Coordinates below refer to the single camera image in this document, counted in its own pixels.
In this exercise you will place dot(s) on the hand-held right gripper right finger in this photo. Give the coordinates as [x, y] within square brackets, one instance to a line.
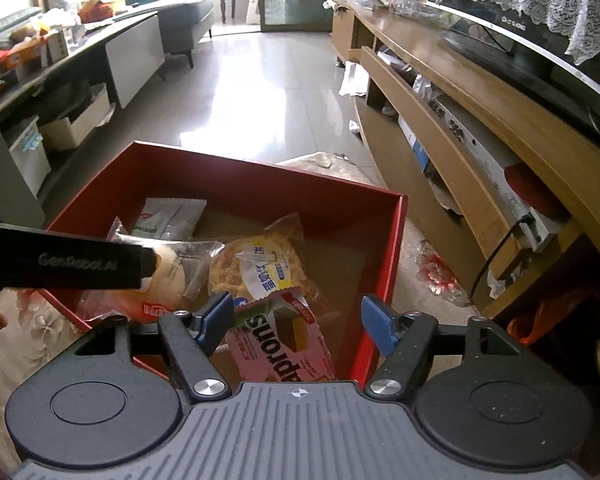
[377, 322]

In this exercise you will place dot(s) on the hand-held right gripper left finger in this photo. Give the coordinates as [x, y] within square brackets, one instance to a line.
[215, 322]

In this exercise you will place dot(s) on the pink wafer packet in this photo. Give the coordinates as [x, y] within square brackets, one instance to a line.
[275, 345]

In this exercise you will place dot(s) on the clear bread packet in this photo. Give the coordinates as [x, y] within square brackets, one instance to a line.
[180, 265]

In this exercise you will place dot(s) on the yellow corn snack packet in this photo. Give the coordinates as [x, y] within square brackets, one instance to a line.
[260, 265]

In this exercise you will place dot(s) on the white green snack packet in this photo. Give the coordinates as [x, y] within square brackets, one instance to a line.
[170, 217]

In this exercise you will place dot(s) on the red cardboard box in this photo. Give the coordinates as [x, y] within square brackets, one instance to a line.
[280, 185]

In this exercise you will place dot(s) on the white blue box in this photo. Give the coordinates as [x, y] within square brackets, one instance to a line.
[30, 157]

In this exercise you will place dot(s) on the white storage box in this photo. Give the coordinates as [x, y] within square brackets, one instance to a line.
[80, 122]

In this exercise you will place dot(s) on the orange plastic bag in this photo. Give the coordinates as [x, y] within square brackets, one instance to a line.
[540, 325]

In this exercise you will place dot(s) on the blue white carton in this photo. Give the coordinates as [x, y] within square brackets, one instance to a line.
[415, 145]

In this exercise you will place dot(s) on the white media player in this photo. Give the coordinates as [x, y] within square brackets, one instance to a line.
[480, 160]

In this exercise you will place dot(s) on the red flat item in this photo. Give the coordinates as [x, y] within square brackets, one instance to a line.
[535, 190]

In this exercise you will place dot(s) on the dark coffee table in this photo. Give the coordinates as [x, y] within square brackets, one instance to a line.
[130, 55]

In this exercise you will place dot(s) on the pile of snack packets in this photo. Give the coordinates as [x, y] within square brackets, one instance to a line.
[40, 40]

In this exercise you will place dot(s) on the dark green cushion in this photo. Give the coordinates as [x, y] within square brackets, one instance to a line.
[10, 22]

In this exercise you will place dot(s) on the white paper on floor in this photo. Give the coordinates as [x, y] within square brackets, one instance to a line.
[354, 77]

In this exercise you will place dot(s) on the grey green sofa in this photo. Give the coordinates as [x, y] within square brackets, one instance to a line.
[180, 25]

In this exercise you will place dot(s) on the wooden television stand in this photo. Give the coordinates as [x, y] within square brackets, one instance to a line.
[480, 75]

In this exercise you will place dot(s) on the flat screen television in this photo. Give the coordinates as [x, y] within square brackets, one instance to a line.
[505, 25]

